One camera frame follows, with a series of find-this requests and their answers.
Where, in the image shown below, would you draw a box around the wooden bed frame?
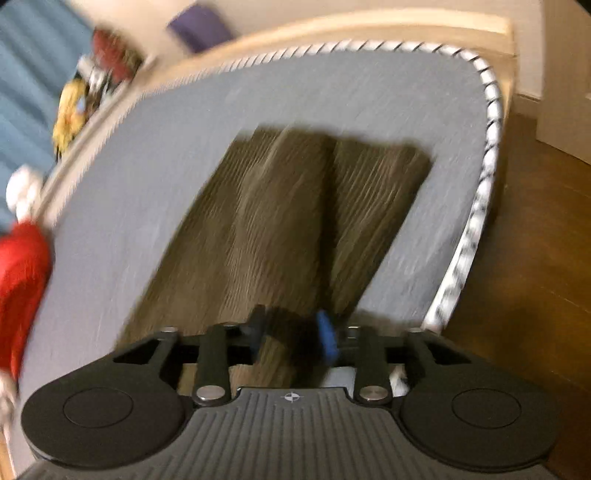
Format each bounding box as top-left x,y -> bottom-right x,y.
39,13 -> 517,222

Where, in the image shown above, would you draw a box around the yellow plush toy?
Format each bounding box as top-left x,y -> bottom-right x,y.
52,78 -> 93,162

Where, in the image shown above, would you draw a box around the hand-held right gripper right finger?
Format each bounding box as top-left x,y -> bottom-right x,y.
316,311 -> 463,407

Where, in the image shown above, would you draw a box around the white cabinet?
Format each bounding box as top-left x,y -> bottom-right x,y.
536,0 -> 591,163

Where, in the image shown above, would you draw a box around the panda plush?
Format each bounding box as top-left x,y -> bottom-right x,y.
76,55 -> 114,100

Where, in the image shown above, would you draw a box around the olive corduroy pants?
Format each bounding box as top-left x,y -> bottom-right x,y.
121,126 -> 434,391

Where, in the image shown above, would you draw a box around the white mushroom plush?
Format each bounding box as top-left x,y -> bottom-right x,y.
6,165 -> 45,219

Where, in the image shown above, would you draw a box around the red folded quilt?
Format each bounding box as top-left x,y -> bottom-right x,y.
0,220 -> 52,381

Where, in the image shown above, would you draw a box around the dark red cushion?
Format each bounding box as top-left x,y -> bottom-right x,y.
90,27 -> 148,86

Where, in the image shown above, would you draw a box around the blue curtain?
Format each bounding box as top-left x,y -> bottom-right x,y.
0,4 -> 93,227

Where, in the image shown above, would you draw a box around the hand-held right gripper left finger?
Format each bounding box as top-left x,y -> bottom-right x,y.
113,305 -> 267,409

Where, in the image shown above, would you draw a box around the white folded blanket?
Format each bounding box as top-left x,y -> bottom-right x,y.
0,369 -> 20,428

